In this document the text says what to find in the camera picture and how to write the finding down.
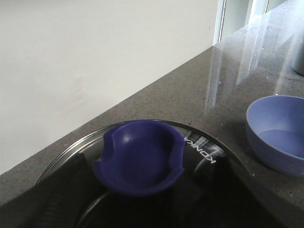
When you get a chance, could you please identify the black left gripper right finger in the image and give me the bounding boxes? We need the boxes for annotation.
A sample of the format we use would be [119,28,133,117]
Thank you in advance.
[190,161,285,228]

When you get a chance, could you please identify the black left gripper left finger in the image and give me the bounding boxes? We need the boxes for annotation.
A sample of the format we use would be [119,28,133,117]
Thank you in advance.
[0,154,94,228]

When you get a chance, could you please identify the glass pot lid blue knob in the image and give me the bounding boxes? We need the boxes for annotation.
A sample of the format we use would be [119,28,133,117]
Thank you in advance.
[38,120,235,228]

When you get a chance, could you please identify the light blue bowl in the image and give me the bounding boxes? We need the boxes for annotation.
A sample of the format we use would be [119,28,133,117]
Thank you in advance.
[246,95,304,177]

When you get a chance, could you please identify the grey metal cup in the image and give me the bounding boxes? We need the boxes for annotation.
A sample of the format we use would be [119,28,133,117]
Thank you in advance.
[292,23,304,76]

